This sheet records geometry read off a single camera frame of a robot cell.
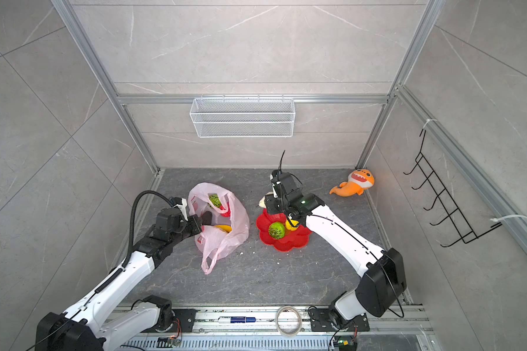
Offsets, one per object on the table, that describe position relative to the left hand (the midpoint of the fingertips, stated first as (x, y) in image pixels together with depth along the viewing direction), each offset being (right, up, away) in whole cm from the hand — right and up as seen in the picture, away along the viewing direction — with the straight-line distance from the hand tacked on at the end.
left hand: (204, 215), depth 82 cm
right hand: (+27, +6, -2) cm, 27 cm away
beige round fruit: (+22, +5, -2) cm, 23 cm away
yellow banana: (+7, -7, +10) cm, 14 cm away
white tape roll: (+31, -37, -12) cm, 50 cm away
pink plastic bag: (+10, -2, -1) cm, 10 cm away
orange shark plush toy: (+69, +14, +23) cm, 74 cm away
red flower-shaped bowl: (+37, -11, +10) cm, 40 cm away
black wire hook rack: (+79, +3, -20) cm, 82 cm away
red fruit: (+6, -1, +14) cm, 15 cm away
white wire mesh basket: (+12, +44, +18) cm, 49 cm away
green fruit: (+2, +5, +8) cm, 10 cm away
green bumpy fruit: (+28, -7, +6) cm, 30 cm away
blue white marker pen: (+14, -34, -10) cm, 38 cm away
